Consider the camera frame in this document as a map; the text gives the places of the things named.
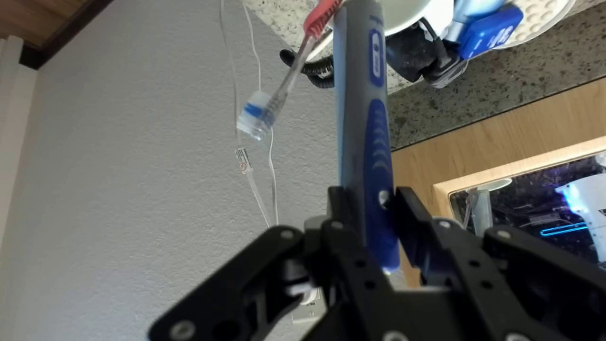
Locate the blue white floss box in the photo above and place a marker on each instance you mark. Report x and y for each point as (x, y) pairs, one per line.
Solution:
(489, 31)

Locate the wood framed mirror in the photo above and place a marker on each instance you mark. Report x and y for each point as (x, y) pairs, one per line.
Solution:
(546, 156)

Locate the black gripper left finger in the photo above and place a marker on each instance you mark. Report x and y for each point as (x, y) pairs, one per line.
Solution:
(269, 279)

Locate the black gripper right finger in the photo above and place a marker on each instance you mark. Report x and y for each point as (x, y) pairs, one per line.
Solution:
(514, 283)

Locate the blue grey electric toothbrush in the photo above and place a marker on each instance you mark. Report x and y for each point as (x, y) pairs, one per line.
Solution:
(364, 166)

